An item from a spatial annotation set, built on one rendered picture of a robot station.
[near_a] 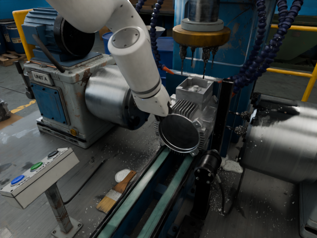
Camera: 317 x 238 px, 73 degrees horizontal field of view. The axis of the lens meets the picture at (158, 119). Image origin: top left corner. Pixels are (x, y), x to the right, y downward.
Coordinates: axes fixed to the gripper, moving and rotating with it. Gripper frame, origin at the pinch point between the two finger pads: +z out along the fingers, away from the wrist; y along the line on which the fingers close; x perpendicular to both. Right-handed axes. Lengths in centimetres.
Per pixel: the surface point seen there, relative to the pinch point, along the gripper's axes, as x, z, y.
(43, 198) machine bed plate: -39, 11, -32
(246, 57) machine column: 36.2, 6.4, 19.2
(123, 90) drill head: 4.9, -1.5, -16.6
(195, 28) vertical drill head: 21.5, -17.3, 6.0
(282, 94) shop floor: 201, 241, 58
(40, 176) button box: -31.3, -15.8, -13.8
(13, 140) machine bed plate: -26, 19, -74
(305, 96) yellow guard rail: 158, 180, 76
